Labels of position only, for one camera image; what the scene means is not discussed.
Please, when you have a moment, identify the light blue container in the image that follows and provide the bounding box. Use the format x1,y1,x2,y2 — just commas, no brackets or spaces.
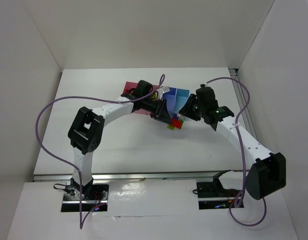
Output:
174,88,190,114

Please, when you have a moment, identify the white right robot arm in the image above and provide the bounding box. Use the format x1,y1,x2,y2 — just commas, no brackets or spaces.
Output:
179,84,286,200

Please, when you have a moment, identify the aluminium front rail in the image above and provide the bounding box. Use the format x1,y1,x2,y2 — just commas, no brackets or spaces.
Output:
32,170,268,183

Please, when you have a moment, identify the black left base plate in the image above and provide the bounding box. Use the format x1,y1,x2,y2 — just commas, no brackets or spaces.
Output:
61,183,109,213

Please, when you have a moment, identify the large red lego brick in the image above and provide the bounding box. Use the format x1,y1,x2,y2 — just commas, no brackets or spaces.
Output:
172,118,184,129

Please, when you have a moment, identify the dark blue container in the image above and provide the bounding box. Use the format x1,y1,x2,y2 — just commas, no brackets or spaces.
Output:
162,86,177,115

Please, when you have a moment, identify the aluminium side rail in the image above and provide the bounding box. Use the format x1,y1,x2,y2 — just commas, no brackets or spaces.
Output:
228,68,259,143

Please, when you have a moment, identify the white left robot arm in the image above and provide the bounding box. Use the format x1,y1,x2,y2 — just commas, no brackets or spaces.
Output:
68,80,172,197

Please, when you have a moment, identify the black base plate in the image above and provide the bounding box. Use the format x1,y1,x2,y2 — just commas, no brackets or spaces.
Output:
192,181,239,210
61,183,109,213

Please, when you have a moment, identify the green lego plate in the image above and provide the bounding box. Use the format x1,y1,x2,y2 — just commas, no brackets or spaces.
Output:
167,114,186,130

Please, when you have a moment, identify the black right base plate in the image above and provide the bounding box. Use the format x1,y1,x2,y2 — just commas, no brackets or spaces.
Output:
192,181,239,210

